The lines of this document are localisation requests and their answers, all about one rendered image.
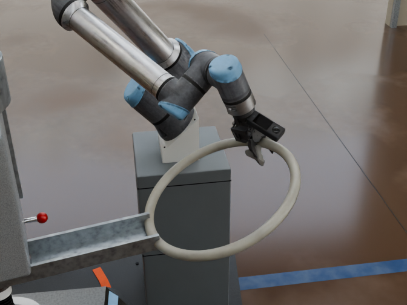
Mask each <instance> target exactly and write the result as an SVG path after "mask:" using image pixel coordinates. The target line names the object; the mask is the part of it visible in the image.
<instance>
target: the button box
mask: <svg viewBox="0 0 407 305"><path fill-rule="evenodd" d="M2 116H3V119H4V125H5V130H6V134H7V140H8V145H9V149H10V154H11V158H12V164H13V169H14V173H15V179H16V184H17V187H18V193H19V198H23V193H22V188H21V182H20V178H19V173H18V167H17V163H16V157H15V152H14V148H13V142H12V137H11V133H10V127H9V124H8V118H7V112H6V109H5V110H4V111H3V112H2Z"/></svg>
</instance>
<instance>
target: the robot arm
mask: <svg viewBox="0 0 407 305"><path fill-rule="evenodd" d="M86 1H87V0H51V9H52V12H53V16H54V17H55V20H56V21H57V23H58V24H59V25H60V26H61V27H62V28H64V29H65V30H67V31H75V32H76V33H77V34H78V35H79V36H80V37H82V38H83V39H84V40H86V41H87V42H88V43H89V44H90V45H92V46H93V47H94V48H95V49H97V51H99V52H100V53H102V54H103V55H104V56H105V57H106V58H107V59H109V60H110V61H111V62H112V63H114V64H115V65H116V66H117V67H119V68H120V69H121V70H122V71H123V72H124V73H126V74H127V75H129V76H130V77H131V78H132V79H131V80H130V82H129V83H128V85H127V87H126V89H125V91H124V99H125V101H126V102H127V103H128V104H129V105H130V106H131V107H132V108H134V109H135V110H136V111H137V112H138V113H139V114H141V115H142V116H143V117H145V118H146V119H147V120H148V121H149V122H150V123H152V124H153V125H154V126H155V128H156V130H157V132H158V133H159V135H160V137H161V138H163V139H164V140H165V141H169V140H173V139H174V138H176V137H177V136H178V135H180V134H181V133H182V132H183V131H184V130H185V128H186V127H187V126H188V125H189V123H190V122H191V120H192V118H193V114H194V107H195V106H196V104H197V103H198V102H199V101H200V100H201V98H202V97H203V96H204V95H205V93H207V91H208V90H209V89H210V88H211V87H212V86H213V87H215V88H217V90H218V92H219V94H220V96H221V98H222V101H223V103H224V105H225V107H226V109H227V112H228V114H230V115H232V116H233V118H234V123H233V126H232V127H231V128H230V129H231V131H232V134H233V136H234V138H235V140H236V141H238V142H242V143H247V142H248V148H249V149H247V150H245V154H246V155H247V156H248V157H251V158H252V159H254V160H256V162H257V163H258V164H259V165H261V166H263V165H264V163H265V161H264V159H263V155H262V153H261V149H262V148H261V145H258V144H257V143H256V142H259V141H260V139H261V138H265V139H270V140H273V141H275V142H277V141H278V140H279V139H280V138H281V137H282V136H283V134H284V133H285V128H284V127H282V126H280V125H279V124H277V123H275V122H274V121H272V120H271V119H269V118H267V117H266V116H264V115H263V114H261V113H259V112H258V111H256V110H255V107H254V106H255V105H256V100H255V98H254V96H253V93H252V91H251V89H250V86H249V84H248V81H247V79H246V77H245V74H244V72H243V69H242V65H241V63H240V62H239V60H238V58H237V57H235V56H233V55H232V54H224V55H221V56H219V55H218V54H217V53H215V52H213V51H210V50H199V51H197V52H194V51H193V50H192V49H191V48H190V47H189V46H188V45H187V44H186V43H185V42H184V41H182V40H181V39H179V38H175V39H173V38H167V37H166V36H165V35H164V34H163V32H162V31H161V30H160V29H159V28H158V27H157V25H156V24H155V23H154V22H153V21H152V20H151V19H150V18H149V17H148V16H147V15H146V14H145V12H144V11H143V10H142V9H141V8H140V7H139V6H138V5H137V4H136V3H135V2H134V1H133V0H91V1H92V2H93V3H94V4H95V5H96V6H97V7H98V8H99V9H100V10H101V11H102V12H103V13H104V14H105V15H106V16H107V17H108V18H109V19H110V20H111V21H112V22H113V23H114V24H115V25H116V26H117V27H118V28H119V29H120V30H121V31H122V32H123V33H124V34H125V35H126V36H127V37H128V38H129V39H130V40H131V41H132V42H133V43H134V44H135V45H136V46H137V47H138V48H139V49H140V50H141V51H140V50H139V49H138V48H136V47H135V46H134V45H133V44H131V43H130V42H128V41H127V40H126V39H125V38H124V37H122V36H121V35H120V34H119V33H117V32H116V31H115V30H113V29H112V28H111V27H110V26H108V25H107V24H106V23H105V22H104V21H102V20H101V19H99V18H98V17H97V16H96V15H94V14H93V13H92V12H91V11H90V10H89V6H88V4H87V3H86Z"/></svg>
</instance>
